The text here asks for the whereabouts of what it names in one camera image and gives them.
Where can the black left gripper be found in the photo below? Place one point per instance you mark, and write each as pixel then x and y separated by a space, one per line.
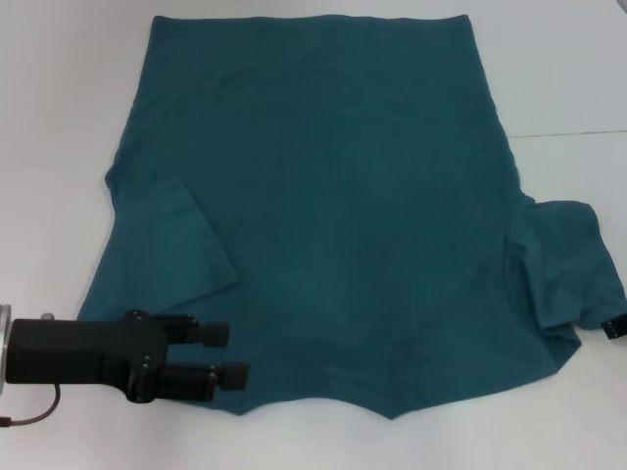
pixel 73 350

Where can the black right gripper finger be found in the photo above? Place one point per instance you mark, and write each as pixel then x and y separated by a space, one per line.
pixel 616 328

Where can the teal blue t-shirt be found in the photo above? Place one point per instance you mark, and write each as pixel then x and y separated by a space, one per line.
pixel 318 196

